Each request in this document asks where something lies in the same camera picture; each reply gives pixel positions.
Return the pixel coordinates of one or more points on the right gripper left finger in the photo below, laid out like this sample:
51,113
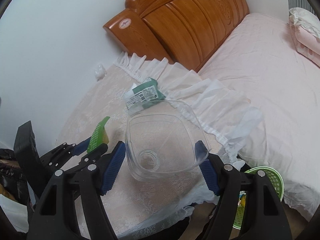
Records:
55,214

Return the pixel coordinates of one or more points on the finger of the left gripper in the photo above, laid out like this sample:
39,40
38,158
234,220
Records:
62,153
90,158

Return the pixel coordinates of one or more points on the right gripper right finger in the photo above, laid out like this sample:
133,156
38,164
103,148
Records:
225,181

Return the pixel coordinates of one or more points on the large green snack bag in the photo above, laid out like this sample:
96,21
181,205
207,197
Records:
99,135

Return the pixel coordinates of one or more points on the clear plastic bottle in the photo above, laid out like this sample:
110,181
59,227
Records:
160,140

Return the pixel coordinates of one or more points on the white green paper package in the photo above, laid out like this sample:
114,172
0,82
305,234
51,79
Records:
144,95

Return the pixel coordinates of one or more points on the green plastic waste basket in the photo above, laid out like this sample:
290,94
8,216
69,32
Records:
260,197

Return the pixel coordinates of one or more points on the lace tablecloth with ruffle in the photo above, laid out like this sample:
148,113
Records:
137,209

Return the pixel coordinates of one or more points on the crumpled clear plastic bag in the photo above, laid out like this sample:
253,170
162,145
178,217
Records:
99,72

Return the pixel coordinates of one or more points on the wooden bed headboard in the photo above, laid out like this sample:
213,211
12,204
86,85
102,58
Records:
185,31

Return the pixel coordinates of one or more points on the folded pink blanket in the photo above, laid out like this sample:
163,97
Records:
304,29

